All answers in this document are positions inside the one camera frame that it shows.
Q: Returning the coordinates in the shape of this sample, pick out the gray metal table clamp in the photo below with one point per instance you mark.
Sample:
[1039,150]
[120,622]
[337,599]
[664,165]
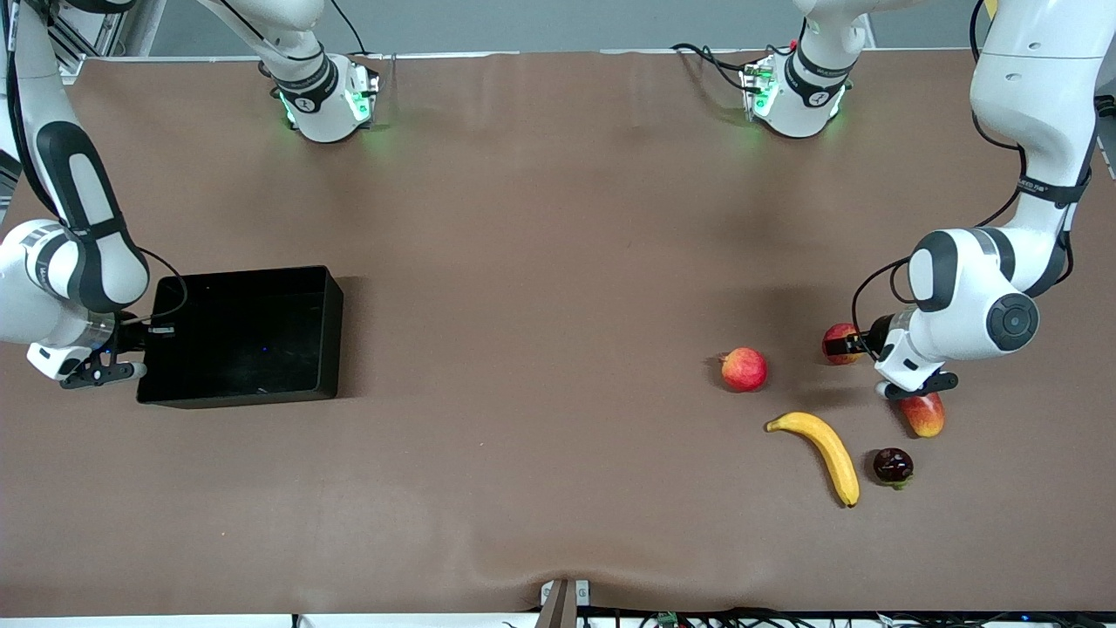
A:
[562,602]

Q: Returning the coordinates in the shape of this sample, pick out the round red apple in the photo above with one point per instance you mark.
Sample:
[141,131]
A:
[841,329]

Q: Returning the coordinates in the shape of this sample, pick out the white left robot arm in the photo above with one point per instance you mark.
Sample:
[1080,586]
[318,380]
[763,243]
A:
[1029,87]

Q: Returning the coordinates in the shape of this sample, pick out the dark right camera bracket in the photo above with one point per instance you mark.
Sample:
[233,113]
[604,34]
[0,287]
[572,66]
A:
[100,375]

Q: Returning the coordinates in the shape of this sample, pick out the black plastic box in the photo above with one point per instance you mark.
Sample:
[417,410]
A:
[253,349]

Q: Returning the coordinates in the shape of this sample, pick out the green terminal circuit board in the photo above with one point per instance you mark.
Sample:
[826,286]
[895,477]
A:
[667,619]

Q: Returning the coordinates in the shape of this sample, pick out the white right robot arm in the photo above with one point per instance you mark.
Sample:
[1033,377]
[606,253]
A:
[52,270]

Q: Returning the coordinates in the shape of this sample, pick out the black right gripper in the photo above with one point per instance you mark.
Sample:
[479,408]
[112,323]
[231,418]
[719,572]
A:
[131,338]

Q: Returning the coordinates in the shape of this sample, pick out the dark left camera bracket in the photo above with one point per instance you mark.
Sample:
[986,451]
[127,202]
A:
[933,384]

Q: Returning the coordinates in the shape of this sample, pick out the red yellow mango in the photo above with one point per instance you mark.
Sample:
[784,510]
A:
[926,417]

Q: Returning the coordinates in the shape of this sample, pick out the red apple left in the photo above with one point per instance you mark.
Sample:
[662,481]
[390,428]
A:
[744,370]

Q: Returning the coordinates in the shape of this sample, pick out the dark purple mangosteen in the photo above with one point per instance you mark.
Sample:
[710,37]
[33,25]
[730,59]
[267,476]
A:
[893,466]

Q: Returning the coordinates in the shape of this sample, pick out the yellow banana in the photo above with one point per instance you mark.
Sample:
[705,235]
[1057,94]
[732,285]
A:
[828,445]

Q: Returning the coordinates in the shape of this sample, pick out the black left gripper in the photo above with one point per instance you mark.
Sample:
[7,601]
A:
[877,334]

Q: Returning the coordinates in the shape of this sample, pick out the aluminium profile frame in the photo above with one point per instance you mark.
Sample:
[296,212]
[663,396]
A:
[96,35]

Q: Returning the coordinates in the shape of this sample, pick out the brown table cover sheet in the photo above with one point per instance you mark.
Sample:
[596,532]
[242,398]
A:
[558,436]

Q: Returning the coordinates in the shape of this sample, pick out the dark camera bracket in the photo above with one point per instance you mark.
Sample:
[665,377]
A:
[100,375]
[933,384]

